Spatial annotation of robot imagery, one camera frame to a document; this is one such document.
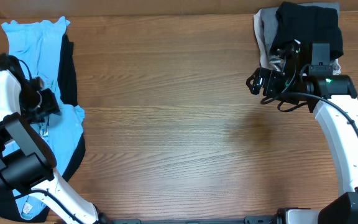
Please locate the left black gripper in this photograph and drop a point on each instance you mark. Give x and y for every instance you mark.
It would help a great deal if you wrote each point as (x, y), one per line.
(51, 105)

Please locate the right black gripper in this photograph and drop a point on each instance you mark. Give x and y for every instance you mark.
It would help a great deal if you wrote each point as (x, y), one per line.
(271, 78)

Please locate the light blue t-shirt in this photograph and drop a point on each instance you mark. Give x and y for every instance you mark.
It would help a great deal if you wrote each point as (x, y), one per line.
(38, 46)

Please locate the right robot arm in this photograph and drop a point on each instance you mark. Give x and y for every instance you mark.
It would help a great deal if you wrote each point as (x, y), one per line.
(333, 101)

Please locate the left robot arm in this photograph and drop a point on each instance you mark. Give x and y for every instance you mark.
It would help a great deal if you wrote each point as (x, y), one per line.
(27, 163)

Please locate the folded beige garment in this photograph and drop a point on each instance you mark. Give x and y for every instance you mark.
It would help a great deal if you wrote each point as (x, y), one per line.
(259, 46)

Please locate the folded grey garment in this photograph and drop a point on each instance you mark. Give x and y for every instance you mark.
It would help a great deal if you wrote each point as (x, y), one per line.
(269, 25)

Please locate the folded black garment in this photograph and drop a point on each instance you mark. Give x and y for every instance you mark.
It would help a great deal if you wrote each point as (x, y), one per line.
(308, 24)

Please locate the black t-shirt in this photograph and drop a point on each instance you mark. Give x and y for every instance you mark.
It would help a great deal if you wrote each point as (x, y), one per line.
(68, 88)

